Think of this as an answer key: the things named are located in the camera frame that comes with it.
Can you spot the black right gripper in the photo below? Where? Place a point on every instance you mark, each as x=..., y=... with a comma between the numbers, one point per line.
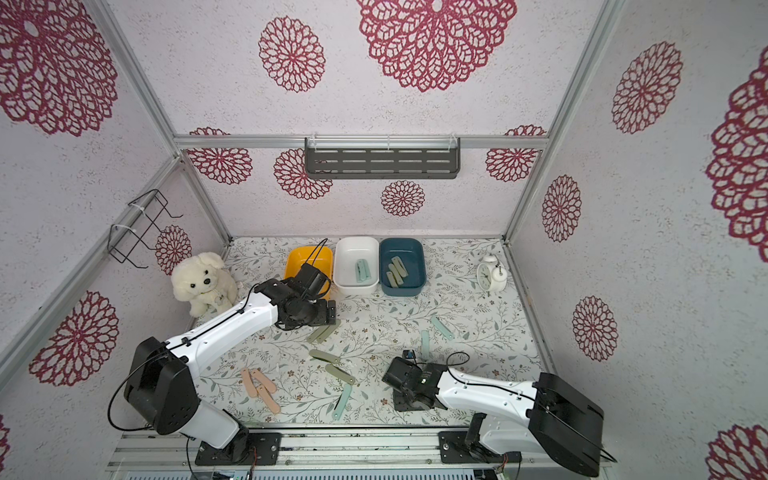
x=399, y=372

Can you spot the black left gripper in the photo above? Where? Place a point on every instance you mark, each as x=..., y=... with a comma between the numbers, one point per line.
x=323, y=317

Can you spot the olive green folding knife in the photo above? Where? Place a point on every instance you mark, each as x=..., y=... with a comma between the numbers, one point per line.
x=326, y=333
x=340, y=374
x=392, y=280
x=394, y=271
x=312, y=338
x=399, y=266

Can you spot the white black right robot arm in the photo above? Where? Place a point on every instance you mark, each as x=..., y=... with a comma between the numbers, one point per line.
x=509, y=419

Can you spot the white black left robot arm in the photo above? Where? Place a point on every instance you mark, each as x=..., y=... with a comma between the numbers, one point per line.
x=161, y=385

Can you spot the yellow plastic storage box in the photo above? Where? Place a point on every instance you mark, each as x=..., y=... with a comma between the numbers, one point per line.
x=321, y=258

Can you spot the white plastic storage box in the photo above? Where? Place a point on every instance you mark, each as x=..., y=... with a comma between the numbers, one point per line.
x=347, y=251

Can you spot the teal plastic storage box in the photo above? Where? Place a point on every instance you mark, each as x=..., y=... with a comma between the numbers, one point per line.
x=411, y=252

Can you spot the white plush dog toy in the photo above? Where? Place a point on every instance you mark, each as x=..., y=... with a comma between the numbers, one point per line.
x=204, y=282

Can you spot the white twin-bell alarm clock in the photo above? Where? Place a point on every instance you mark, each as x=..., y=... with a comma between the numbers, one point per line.
x=491, y=275

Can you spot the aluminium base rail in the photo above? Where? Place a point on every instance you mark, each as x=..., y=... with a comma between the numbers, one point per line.
x=326, y=453

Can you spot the grey wall shelf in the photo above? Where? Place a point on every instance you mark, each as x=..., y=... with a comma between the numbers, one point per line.
x=386, y=160

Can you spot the black wire wall rack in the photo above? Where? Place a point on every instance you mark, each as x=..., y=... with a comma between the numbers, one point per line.
x=126, y=236

